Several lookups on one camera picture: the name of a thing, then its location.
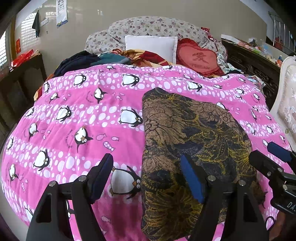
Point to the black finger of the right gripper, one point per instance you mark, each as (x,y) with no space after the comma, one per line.
(267,167)
(281,153)

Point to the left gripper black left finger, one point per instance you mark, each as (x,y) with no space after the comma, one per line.
(51,221)

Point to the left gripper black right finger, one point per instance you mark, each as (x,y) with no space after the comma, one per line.
(243,219)

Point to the dark floral patterned garment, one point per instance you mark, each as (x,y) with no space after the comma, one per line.
(175,125)

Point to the dark navy clothes pile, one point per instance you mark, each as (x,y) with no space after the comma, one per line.
(78,61)

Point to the light blue floral cloth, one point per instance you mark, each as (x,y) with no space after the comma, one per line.
(225,66)

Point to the dark wooden cabinet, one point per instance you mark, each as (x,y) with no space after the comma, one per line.
(254,64)

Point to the pink penguin blanket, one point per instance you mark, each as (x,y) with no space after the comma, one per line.
(87,113)

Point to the metal rack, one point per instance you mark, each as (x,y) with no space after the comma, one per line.
(282,36)

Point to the red heart-shaped cushion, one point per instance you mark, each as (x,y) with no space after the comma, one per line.
(201,60)

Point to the dark wooden side table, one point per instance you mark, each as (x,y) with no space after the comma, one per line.
(16,78)

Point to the white square pillow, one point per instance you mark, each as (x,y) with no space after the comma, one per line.
(166,47)

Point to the red yellow patterned blanket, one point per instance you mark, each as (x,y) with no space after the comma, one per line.
(143,58)

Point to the red bag on table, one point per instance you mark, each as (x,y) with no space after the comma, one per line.
(22,58)

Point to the teal folded garment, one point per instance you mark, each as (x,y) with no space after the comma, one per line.
(111,58)

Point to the floral grey quilt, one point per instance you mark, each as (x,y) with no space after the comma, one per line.
(114,37)

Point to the dark hanging cloth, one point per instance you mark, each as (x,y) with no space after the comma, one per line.
(36,25)

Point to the wall calendar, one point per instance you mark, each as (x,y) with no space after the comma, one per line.
(61,13)

